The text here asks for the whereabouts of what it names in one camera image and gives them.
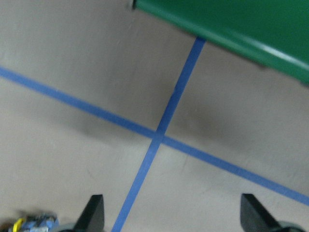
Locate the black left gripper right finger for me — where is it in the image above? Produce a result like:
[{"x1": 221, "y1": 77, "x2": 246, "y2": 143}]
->
[{"x1": 240, "y1": 193, "x2": 280, "y2": 232}]

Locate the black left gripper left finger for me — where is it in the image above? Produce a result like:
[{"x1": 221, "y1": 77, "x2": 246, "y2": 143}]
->
[{"x1": 73, "y1": 194, "x2": 105, "y2": 232}]

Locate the green conveyor belt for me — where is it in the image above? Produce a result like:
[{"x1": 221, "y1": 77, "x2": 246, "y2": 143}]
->
[{"x1": 129, "y1": 0, "x2": 309, "y2": 84}]

